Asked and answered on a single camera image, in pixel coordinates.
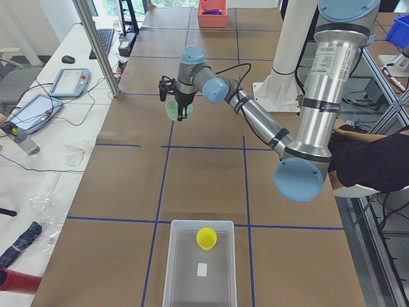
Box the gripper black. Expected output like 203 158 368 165
174 91 195 122

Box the mint green bowl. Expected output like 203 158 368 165
165 99 193 122

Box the purple cloth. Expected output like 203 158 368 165
201 8 222 15

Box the yellow plastic cup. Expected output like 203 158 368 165
196 227 217 251

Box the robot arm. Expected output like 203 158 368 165
173 1 380 201

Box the black box device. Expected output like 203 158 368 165
118 33 136 57

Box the white pillar with base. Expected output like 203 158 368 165
253 0 318 112

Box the pink plastic tray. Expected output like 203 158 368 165
197 0 228 28

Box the black keyboard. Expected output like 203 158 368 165
97 28 115 55

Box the white crumpled cloth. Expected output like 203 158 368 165
64 141 93 166

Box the far teach pendant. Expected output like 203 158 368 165
49 68 91 99

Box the teach pendant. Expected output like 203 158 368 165
8 94 63 134
49 68 91 99

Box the black computer mouse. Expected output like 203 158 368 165
61 55 75 64

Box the near teach pendant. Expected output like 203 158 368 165
8 94 63 134

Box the clear water bottle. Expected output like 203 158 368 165
1 121 40 155

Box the clear plastic bin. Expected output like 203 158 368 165
162 219 238 306

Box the crumpled clear plastic wrap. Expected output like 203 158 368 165
29 173 68 255

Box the folded blue umbrella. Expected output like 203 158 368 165
1 221 43 269

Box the person in black clothes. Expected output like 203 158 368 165
328 118 408 193

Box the blue plastic crate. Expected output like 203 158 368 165
386 15 409 48

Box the red cylinder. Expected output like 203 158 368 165
1 269 42 294

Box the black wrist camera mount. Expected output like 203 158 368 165
158 75 176 102

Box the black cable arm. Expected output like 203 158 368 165
217 63 253 97

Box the aluminium frame post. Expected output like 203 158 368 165
72 0 121 98

